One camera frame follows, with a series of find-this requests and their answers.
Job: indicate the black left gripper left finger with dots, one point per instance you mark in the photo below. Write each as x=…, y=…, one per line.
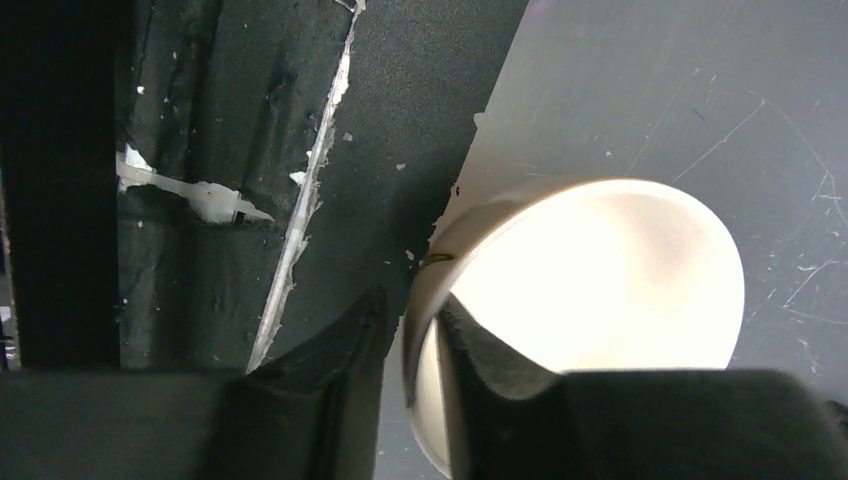
x=313, y=413

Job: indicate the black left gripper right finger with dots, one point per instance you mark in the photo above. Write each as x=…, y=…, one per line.
x=509, y=418

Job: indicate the cream white bowl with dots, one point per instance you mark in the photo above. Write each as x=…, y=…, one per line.
x=604, y=274

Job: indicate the black wire dish rack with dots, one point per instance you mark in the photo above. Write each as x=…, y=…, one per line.
x=59, y=179

